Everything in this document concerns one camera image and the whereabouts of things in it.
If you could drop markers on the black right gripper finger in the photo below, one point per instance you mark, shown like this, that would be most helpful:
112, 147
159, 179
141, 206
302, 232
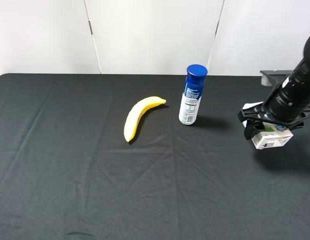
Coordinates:
252, 128

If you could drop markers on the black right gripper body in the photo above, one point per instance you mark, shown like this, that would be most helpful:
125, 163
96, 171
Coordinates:
256, 113

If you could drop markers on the white blue milk carton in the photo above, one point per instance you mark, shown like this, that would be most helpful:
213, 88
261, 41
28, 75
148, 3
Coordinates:
273, 136

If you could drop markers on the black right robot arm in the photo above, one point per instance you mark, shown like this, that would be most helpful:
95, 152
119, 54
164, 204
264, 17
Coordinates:
287, 106

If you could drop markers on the blue capped white bottle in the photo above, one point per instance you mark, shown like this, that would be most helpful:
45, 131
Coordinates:
192, 93

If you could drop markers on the yellow banana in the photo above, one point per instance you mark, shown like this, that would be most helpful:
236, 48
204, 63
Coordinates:
137, 111

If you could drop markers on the black tablecloth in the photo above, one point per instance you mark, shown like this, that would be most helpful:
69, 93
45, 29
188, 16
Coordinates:
67, 172

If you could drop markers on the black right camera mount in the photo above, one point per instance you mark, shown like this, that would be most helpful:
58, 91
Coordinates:
273, 77

